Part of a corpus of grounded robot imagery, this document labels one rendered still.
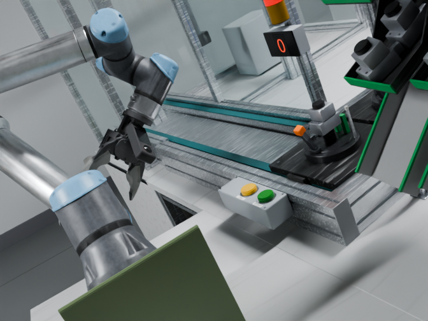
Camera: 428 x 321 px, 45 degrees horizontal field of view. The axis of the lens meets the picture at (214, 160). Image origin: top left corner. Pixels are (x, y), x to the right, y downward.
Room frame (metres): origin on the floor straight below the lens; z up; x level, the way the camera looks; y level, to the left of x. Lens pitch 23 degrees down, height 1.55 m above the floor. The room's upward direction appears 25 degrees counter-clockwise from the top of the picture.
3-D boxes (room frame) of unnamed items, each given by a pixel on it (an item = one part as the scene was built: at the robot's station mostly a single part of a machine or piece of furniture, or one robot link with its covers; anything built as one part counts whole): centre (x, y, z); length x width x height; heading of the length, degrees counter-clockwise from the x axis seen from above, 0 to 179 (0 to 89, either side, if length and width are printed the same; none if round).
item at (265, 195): (1.04, -0.08, 0.96); 0.04 x 0.04 x 0.02
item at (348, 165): (1.12, -0.28, 0.96); 0.24 x 0.24 x 0.02; 23
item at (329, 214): (1.31, -0.03, 0.91); 0.89 x 0.06 x 0.11; 23
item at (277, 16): (1.34, -0.31, 1.29); 0.05 x 0.05 x 0.05
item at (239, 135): (1.40, -0.18, 0.91); 0.84 x 0.28 x 0.10; 23
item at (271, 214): (1.11, -0.05, 0.93); 0.21 x 0.07 x 0.06; 23
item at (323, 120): (1.12, -0.29, 1.06); 0.08 x 0.04 x 0.07; 113
